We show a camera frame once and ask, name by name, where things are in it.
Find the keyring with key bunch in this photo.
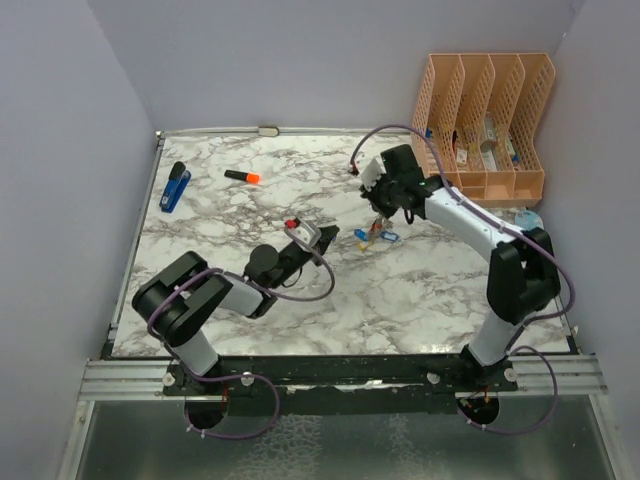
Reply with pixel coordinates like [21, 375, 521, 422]
[354, 214, 393, 252]

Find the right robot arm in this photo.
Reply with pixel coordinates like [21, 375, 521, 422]
[360, 144, 560, 391]

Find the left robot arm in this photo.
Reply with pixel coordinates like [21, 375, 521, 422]
[132, 219, 339, 395]

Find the orange black highlighter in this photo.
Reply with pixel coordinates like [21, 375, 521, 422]
[224, 170, 260, 184]

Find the peach desk file organizer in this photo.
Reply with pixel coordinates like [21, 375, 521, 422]
[411, 53, 555, 207]

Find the white edge clip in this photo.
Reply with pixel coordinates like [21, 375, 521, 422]
[257, 125, 280, 137]

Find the black mounting plate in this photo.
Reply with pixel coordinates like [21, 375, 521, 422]
[163, 354, 517, 416]

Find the blue packaged item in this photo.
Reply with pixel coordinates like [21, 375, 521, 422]
[514, 209, 544, 230]

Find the blue stapler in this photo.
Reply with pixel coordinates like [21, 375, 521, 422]
[159, 161, 191, 213]

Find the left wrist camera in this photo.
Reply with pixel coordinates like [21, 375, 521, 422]
[284, 217, 321, 248]

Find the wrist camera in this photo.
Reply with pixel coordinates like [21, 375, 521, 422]
[284, 217, 321, 248]
[349, 159, 385, 192]

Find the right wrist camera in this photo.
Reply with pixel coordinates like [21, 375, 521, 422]
[349, 159, 385, 192]

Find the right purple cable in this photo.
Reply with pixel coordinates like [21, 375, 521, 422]
[348, 123, 577, 435]

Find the purple cable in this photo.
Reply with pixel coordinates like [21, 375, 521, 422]
[348, 123, 577, 435]
[146, 244, 337, 440]

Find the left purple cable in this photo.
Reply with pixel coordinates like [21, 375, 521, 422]
[146, 244, 337, 440]

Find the aluminium rail base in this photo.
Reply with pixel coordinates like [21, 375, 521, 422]
[78, 355, 609, 401]

